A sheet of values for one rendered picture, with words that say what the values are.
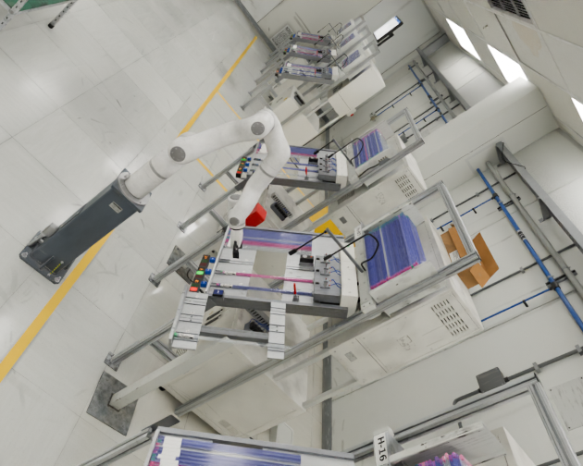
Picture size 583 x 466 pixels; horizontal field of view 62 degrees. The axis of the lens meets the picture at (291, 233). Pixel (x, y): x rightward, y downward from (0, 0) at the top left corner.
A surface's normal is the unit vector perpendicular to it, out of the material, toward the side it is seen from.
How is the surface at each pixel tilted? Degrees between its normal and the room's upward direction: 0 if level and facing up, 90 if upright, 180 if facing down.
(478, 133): 90
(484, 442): 90
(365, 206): 90
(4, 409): 0
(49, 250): 90
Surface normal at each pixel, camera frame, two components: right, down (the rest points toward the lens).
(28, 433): 0.79, -0.50
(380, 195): -0.07, 0.52
